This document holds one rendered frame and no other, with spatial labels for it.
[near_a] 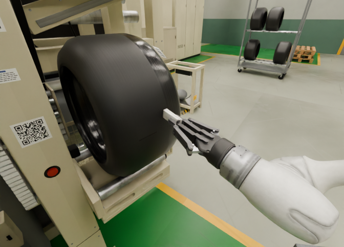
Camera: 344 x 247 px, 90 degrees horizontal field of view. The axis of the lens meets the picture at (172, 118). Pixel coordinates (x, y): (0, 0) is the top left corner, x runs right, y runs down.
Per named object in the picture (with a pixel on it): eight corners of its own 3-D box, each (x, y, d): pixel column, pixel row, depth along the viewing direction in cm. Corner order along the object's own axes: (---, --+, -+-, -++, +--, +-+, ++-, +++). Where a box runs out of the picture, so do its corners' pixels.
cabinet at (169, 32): (158, 76, 498) (156, 28, 435) (144, 73, 526) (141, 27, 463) (176, 70, 560) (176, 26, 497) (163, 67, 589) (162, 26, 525)
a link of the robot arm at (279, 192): (230, 198, 36) (245, 184, 47) (314, 270, 28) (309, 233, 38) (259, 156, 34) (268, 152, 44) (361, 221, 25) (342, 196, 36)
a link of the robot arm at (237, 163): (247, 172, 34) (221, 153, 37) (233, 196, 39) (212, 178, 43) (266, 150, 39) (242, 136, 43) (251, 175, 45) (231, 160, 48)
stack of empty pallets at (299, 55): (312, 63, 643) (317, 51, 621) (284, 60, 688) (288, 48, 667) (313, 58, 731) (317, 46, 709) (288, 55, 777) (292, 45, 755)
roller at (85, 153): (69, 154, 85) (72, 162, 86) (71, 156, 82) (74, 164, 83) (130, 127, 106) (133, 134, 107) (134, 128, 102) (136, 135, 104)
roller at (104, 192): (91, 190, 68) (96, 200, 69) (95, 194, 64) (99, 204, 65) (160, 150, 88) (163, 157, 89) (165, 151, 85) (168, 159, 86)
